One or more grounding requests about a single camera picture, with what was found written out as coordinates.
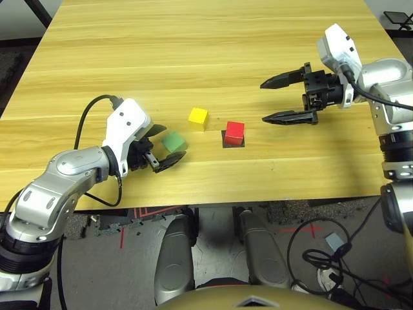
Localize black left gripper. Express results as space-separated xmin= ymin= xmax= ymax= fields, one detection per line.
xmin=126 ymin=123 xmax=188 ymax=174

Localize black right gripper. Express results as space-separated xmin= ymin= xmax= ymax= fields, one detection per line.
xmin=259 ymin=62 xmax=346 ymax=126

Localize green wooden block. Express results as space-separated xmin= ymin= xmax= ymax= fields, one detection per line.
xmin=161 ymin=131 xmax=188 ymax=154

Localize red wooden block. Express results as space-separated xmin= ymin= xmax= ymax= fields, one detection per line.
xmin=225 ymin=121 xmax=245 ymax=145

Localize yellow wooden block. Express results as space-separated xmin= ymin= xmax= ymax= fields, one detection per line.
xmin=188 ymin=107 xmax=209 ymax=132

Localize black mat with red lines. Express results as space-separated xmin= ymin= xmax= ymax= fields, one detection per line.
xmin=86 ymin=206 xmax=191 ymax=238

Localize dark speckled floor mat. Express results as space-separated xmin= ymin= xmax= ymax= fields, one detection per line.
xmin=266 ymin=199 xmax=383 ymax=226

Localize grey robot left leg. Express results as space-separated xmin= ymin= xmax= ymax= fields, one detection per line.
xmin=154 ymin=212 xmax=196 ymax=306

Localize grey robot leg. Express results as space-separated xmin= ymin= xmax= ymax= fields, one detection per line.
xmin=237 ymin=209 xmax=291 ymax=290
xmin=154 ymin=212 xmax=196 ymax=306

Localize black tripod stand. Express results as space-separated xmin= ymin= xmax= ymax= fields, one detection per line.
xmin=383 ymin=10 xmax=413 ymax=32

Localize grey robot right leg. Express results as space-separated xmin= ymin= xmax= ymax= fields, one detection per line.
xmin=237 ymin=209 xmax=291 ymax=290

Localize small grey box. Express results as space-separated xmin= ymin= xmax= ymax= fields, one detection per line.
xmin=325 ymin=234 xmax=345 ymax=250

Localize tan robot torso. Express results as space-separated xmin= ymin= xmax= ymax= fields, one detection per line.
xmin=154 ymin=284 xmax=356 ymax=310

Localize black metal leg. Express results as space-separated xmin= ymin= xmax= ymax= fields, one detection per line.
xmin=30 ymin=0 xmax=53 ymax=28

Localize black trouser leg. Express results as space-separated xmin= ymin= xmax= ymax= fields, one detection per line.
xmin=328 ymin=287 xmax=356 ymax=310

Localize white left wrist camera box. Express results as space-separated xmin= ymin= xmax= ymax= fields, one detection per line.
xmin=101 ymin=98 xmax=152 ymax=178

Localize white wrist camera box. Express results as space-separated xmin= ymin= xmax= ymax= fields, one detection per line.
xmin=101 ymin=98 xmax=152 ymax=178
xmin=316 ymin=23 xmax=363 ymax=109

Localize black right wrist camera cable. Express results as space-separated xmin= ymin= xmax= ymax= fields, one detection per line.
xmin=341 ymin=63 xmax=413 ymax=111

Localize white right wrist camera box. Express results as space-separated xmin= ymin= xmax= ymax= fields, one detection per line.
xmin=316 ymin=23 xmax=363 ymax=109

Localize black floor cable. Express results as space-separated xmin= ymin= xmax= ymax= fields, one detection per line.
xmin=287 ymin=196 xmax=413 ymax=310

